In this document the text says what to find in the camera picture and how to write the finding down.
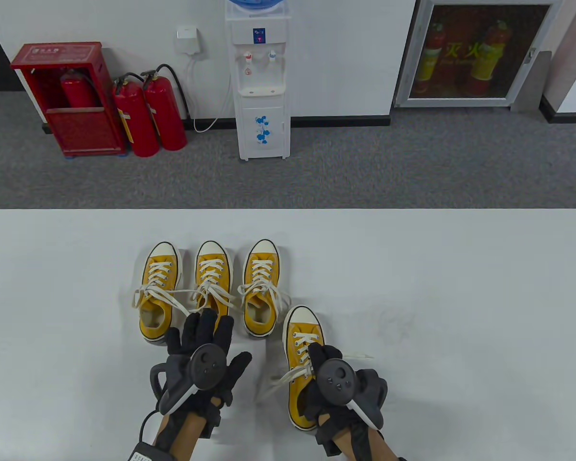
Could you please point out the person's left hand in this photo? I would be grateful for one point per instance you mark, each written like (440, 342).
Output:
(199, 331)

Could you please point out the person's right hand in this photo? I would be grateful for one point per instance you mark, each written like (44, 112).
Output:
(317, 398)

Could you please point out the yellow shoe with white laces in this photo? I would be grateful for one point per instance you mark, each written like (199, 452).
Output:
(213, 266)
(158, 269)
(297, 403)
(261, 264)

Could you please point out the person's right forearm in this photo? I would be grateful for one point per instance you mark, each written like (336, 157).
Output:
(365, 444)

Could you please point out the person's left forearm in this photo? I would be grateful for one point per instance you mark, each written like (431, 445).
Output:
(180, 439)

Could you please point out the gray tracking controller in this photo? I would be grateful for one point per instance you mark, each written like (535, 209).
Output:
(338, 379)
(206, 367)

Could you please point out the black labelled wrist box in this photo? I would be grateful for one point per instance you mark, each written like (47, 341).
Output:
(146, 452)

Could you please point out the red fire extinguisher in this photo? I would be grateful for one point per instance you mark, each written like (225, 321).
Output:
(77, 93)
(139, 125)
(165, 115)

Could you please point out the red extinguisher floor cabinet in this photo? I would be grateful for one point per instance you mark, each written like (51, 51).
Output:
(81, 132)

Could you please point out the white water dispenser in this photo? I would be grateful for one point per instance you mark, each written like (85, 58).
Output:
(261, 86)

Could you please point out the red extinguisher behind glass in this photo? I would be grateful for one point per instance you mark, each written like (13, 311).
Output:
(432, 57)
(489, 57)

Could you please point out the gray metal panel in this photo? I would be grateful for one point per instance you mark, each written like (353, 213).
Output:
(533, 86)

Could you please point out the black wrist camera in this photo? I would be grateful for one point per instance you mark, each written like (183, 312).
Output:
(329, 442)
(211, 425)

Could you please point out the white wall box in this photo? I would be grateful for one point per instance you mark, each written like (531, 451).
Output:
(187, 41)

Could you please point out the glass door wall cabinet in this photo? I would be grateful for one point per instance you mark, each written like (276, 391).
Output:
(480, 53)

